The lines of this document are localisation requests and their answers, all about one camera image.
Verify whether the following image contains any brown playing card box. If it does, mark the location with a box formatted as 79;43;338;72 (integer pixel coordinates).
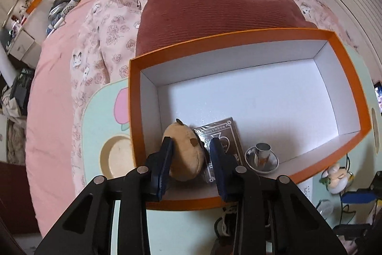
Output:
194;117;244;184

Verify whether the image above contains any pink floral quilt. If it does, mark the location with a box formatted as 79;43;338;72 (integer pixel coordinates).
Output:
71;0;352;192

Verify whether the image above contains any smartphone with lit screen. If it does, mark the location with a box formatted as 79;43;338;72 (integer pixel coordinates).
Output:
374;81;382;114

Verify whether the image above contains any white bedside drawer cabinet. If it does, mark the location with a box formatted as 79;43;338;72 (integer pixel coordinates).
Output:
6;30;42;69

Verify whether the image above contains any white doll keychain figure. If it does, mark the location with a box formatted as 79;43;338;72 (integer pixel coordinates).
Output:
319;163;354;195

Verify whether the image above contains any orange cardboard box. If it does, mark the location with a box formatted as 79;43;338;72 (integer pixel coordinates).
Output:
127;27;373;211

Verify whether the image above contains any brown capybara plush toy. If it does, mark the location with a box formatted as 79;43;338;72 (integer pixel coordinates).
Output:
163;119;205;182

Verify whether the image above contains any dark red corduroy pillow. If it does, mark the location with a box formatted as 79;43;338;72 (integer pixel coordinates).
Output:
137;0;316;55

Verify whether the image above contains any silver cup and saucer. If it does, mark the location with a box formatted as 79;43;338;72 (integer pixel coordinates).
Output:
245;143;279;175

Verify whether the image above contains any pink bed sheet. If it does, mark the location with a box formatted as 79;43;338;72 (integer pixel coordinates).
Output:
26;0;94;235

